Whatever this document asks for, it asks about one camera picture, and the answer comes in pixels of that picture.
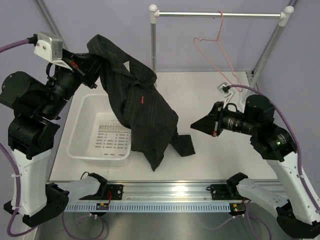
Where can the aluminium frame post left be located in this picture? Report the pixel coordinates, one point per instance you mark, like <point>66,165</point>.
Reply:
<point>47,16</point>

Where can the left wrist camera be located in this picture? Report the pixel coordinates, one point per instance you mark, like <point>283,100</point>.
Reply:
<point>50,48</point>

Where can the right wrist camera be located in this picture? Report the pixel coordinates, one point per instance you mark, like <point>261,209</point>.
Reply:
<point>228,94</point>

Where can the black pinstriped shirt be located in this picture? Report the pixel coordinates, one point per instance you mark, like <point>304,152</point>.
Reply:
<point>137,104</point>

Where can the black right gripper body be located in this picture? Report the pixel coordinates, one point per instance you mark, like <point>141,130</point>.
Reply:
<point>227,119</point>

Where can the white plastic basket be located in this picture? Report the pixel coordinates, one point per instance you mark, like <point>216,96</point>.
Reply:
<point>97,136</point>

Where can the aluminium frame post right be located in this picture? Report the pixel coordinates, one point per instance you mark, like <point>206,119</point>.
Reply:
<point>255,74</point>

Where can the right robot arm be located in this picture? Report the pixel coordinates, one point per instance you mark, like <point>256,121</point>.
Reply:
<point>295,214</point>

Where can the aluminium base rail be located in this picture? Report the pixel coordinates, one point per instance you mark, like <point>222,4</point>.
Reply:
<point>169,191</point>

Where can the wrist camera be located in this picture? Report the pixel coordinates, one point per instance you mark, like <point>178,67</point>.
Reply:
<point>228,94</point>
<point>50,48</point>

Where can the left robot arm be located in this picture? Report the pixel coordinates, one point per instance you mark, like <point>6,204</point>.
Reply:
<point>36,107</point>

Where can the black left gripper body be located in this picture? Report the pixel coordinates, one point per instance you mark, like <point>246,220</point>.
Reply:
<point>68,58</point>

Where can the aluminium frame post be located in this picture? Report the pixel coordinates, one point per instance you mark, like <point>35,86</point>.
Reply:
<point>47,16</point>
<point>255,74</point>

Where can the pink wire hanger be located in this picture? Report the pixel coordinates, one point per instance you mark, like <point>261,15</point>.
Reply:
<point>217,40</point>

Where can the white slotted cable duct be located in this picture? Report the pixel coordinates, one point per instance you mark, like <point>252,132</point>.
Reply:
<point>155,207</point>

